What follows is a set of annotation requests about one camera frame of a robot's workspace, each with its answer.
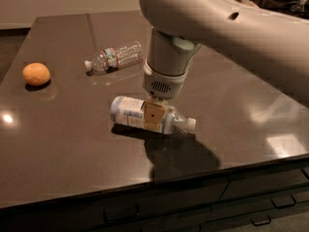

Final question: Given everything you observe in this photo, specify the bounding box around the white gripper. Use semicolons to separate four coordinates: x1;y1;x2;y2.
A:
143;61;187;131

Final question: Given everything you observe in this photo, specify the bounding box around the blue label plastic bottle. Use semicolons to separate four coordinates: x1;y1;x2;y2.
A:
110;96;196;134

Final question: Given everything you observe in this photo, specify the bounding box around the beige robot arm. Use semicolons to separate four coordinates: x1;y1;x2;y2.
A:
139;0;309;104

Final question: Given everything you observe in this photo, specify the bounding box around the clear crushed water bottle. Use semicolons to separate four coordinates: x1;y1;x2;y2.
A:
84;41;143;75

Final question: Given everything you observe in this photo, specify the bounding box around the orange fruit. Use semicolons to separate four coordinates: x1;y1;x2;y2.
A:
22;63;50;86

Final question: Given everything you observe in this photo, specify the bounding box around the dark drawer cabinet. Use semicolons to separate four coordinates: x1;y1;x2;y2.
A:
0;159;309;232

